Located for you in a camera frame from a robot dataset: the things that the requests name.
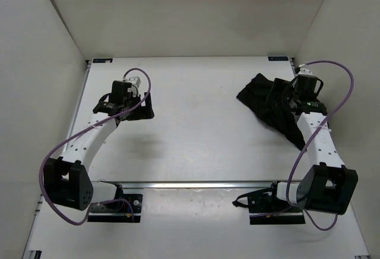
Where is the right blue label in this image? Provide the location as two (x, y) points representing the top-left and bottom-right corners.
(268, 56), (289, 62)

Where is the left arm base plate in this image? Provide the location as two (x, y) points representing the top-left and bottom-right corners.
(87, 189), (143, 223)

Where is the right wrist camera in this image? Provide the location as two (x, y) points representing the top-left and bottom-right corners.
(294, 64), (313, 76)

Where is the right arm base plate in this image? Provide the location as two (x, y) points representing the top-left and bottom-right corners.
(232, 188), (305, 225)

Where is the left blue label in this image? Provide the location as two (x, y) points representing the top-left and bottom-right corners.
(92, 58), (113, 64)

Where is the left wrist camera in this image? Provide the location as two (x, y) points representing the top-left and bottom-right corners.
(122, 77), (141, 90)

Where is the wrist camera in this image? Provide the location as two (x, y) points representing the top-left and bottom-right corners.
(294, 64), (313, 76)
(122, 77), (141, 90)

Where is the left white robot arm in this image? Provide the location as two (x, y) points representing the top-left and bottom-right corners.
(43, 77), (154, 211)

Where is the blue label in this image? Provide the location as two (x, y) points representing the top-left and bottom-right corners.
(92, 58), (113, 64)
(268, 56), (289, 62)

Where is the aluminium rail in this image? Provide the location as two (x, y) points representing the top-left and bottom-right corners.
(121, 181), (273, 189)

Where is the black skirt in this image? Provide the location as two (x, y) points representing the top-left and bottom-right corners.
(236, 73), (305, 150)

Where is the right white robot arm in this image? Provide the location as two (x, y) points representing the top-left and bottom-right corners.
(266, 74), (358, 215)

